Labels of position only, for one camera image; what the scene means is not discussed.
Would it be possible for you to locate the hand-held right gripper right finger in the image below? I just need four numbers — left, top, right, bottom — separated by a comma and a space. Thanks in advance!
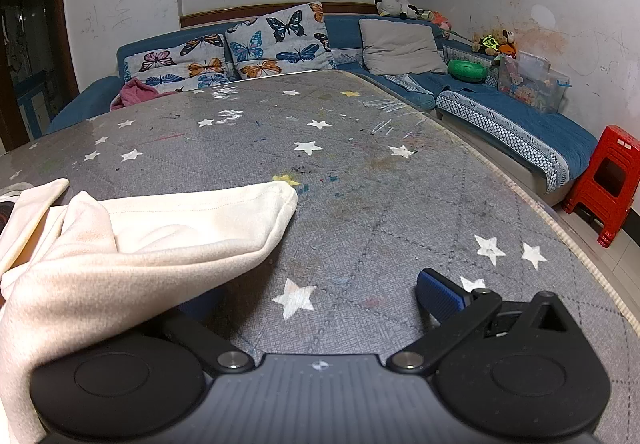
387, 268, 583, 375

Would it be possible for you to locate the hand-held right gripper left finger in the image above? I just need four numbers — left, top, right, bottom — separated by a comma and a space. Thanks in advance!
160, 291, 256, 375

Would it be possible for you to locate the cream fleece garment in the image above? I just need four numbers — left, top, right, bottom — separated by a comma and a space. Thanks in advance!
0, 178, 299, 444

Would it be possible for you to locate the blue framed furniture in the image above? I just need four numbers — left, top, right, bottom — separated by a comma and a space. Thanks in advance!
15, 71, 56, 139

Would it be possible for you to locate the grey star print table cover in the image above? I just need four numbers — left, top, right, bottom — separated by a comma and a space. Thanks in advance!
0, 68, 640, 444

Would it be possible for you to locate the pink cloth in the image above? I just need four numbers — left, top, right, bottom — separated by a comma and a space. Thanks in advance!
111, 78, 178, 110

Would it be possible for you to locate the blue white patterned sofa cover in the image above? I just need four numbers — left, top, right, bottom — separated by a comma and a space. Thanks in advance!
437, 91, 571, 195

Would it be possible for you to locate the blue corner sofa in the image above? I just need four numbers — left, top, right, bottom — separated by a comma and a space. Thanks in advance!
47, 14, 598, 195

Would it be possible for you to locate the flat butterfly print pillow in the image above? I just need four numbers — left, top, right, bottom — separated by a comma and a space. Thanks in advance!
123, 34, 233, 94

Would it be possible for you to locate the green plastic bowl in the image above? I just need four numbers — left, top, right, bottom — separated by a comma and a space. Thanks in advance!
447, 60, 488, 83

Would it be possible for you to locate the clear plastic toy box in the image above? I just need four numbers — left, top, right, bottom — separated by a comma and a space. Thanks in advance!
497, 51, 572, 115

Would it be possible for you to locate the red plastic stool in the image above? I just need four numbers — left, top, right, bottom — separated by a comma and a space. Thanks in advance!
561, 125, 640, 249

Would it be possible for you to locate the beige pillow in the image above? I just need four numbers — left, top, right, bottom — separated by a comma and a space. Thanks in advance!
359, 18, 449, 76

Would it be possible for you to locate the yellow green plush toy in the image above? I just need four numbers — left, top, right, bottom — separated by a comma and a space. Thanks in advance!
472, 34, 500, 57

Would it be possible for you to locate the brown plush bear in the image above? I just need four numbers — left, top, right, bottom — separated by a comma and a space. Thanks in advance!
495, 28, 518, 57

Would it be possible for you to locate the orange pink plush toy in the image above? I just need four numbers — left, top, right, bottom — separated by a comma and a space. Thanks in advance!
417, 10, 453, 32

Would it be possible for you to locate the black and white plush toy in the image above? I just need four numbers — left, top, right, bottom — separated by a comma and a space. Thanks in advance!
375, 0, 421, 19

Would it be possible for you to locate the large butterfly print pillow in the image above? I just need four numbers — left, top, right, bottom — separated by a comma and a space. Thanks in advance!
225, 2, 336, 80

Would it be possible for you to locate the dark wooden door frame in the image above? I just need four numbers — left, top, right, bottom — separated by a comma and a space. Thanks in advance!
0, 0, 81, 149

